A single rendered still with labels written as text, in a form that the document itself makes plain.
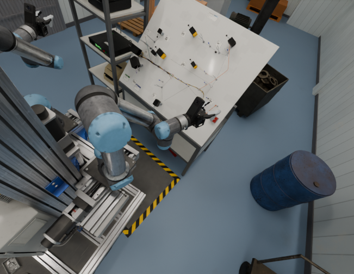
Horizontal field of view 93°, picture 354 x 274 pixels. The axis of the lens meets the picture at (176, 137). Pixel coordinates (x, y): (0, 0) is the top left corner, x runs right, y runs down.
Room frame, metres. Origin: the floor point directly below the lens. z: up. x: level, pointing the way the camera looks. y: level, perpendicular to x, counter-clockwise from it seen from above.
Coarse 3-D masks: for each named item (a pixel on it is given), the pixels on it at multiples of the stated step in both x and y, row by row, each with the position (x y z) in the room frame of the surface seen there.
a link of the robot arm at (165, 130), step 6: (168, 120) 0.50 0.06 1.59; (174, 120) 0.50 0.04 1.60; (156, 126) 0.45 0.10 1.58; (162, 126) 0.45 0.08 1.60; (168, 126) 0.46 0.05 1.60; (174, 126) 0.48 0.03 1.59; (180, 126) 0.49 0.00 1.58; (156, 132) 0.44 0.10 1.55; (162, 132) 0.43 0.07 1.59; (168, 132) 0.44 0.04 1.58; (174, 132) 0.46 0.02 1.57; (162, 138) 0.42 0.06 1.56; (168, 138) 0.44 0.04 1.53
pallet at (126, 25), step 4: (128, 20) 4.35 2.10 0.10; (132, 20) 4.45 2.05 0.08; (136, 20) 4.49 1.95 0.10; (140, 20) 4.56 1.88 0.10; (124, 24) 4.08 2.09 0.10; (128, 24) 4.15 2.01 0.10; (132, 24) 4.21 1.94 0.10; (136, 24) 4.28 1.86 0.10; (124, 28) 4.06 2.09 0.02; (128, 28) 3.98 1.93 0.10; (132, 28) 4.04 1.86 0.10; (136, 28) 4.11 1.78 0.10; (140, 28) 4.21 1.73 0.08; (136, 32) 3.94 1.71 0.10; (140, 32) 4.09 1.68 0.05
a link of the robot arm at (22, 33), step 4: (20, 28) 0.75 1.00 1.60; (16, 32) 0.71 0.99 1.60; (20, 32) 0.73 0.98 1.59; (24, 32) 0.75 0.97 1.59; (28, 32) 0.77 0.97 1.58; (20, 36) 0.70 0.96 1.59; (24, 36) 0.72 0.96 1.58; (28, 36) 0.75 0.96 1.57; (24, 40) 0.71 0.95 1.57; (28, 40) 0.73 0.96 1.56; (32, 40) 0.76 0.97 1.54
